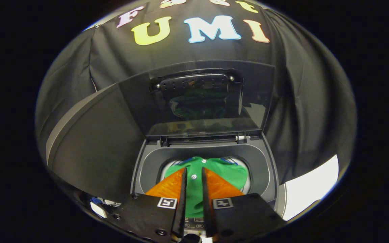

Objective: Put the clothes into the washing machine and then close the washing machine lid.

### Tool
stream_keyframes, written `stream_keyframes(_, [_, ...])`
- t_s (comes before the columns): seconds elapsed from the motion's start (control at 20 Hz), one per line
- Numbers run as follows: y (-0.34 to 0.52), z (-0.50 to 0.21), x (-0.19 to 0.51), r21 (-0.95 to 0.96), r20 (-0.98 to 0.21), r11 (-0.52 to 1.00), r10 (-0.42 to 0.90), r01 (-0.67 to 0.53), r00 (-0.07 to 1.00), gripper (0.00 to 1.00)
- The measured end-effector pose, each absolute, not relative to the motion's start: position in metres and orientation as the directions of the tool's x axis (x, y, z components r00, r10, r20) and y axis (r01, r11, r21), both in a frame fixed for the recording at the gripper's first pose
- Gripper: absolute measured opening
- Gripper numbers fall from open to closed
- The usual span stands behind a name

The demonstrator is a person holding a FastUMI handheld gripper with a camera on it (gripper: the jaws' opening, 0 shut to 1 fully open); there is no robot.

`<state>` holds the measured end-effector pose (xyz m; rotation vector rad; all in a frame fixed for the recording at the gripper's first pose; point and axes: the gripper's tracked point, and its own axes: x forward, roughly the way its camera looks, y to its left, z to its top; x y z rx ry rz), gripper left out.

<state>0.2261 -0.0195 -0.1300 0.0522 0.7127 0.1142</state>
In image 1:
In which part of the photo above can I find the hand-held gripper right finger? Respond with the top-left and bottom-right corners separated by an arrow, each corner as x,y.
201,167 -> 287,243

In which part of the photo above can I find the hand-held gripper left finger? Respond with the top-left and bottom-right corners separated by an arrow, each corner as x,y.
113,167 -> 188,243

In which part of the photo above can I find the green polo shirt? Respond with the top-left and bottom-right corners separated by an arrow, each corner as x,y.
164,156 -> 249,218

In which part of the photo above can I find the dark grey washing machine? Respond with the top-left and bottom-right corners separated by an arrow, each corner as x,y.
130,133 -> 288,243

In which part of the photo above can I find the dark glass washing machine lid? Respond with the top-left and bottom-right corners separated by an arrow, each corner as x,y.
119,60 -> 276,142

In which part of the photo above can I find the white board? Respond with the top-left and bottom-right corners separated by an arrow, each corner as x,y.
282,155 -> 339,221

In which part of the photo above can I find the grey cabinet with dark top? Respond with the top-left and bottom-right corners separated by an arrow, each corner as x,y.
46,83 -> 146,203

